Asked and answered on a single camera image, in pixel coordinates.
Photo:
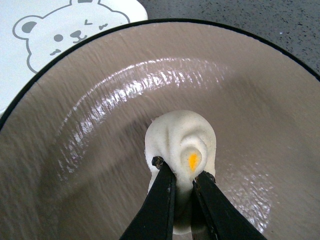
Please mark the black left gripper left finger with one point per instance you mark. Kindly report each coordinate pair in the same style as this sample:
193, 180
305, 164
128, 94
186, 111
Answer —
155, 219

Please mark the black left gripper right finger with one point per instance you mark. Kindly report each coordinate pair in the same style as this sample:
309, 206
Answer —
213, 215

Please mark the white steamed bun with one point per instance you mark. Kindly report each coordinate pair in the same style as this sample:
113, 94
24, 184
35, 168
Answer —
187, 143

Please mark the beige plate black rim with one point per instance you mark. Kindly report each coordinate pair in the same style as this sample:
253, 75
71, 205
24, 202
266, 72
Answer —
72, 164

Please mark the cream bear print tray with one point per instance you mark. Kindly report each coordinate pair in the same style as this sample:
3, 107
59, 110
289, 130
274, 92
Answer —
34, 32

